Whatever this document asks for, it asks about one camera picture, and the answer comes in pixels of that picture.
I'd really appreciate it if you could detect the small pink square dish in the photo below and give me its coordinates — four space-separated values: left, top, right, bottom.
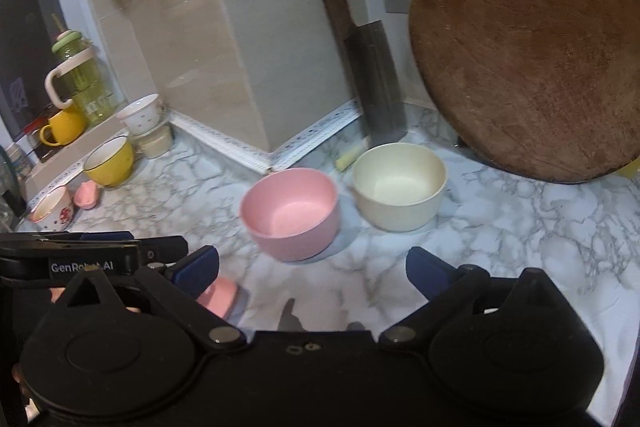
196 277 239 319

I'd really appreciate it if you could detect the cream round bowl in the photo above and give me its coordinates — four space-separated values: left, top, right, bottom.
352 143 448 232

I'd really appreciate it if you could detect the pink round bowl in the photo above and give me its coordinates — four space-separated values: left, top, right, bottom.
240 168 341 262

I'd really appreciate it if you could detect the person's left hand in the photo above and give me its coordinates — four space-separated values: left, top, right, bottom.
20 281 156 416

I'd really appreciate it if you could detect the white bowl with red mushroom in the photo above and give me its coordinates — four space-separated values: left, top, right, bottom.
29 185 75 232

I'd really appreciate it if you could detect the small pink animal dish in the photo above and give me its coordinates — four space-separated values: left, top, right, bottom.
73 180 102 210

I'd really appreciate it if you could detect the yellow bowl with dark rim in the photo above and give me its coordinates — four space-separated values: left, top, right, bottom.
84 135 134 187

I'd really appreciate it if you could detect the dark jar on sill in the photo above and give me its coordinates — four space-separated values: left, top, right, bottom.
16 105 56 165

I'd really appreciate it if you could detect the yellow mug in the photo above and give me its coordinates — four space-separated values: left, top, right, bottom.
39 103 88 147

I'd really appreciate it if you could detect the white bowl with pink hearts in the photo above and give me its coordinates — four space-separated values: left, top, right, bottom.
116 93 164 135

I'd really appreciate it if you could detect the white music-note edge strip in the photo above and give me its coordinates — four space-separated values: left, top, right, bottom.
22 101 359 207

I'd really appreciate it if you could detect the round wooden cutting board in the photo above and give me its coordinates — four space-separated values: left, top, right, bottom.
409 0 639 183

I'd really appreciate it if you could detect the green glass pitcher white handle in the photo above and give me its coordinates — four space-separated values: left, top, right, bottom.
44 13 114 127

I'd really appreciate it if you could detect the cleaver with wooden handle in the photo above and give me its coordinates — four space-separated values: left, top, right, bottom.
323 0 407 146

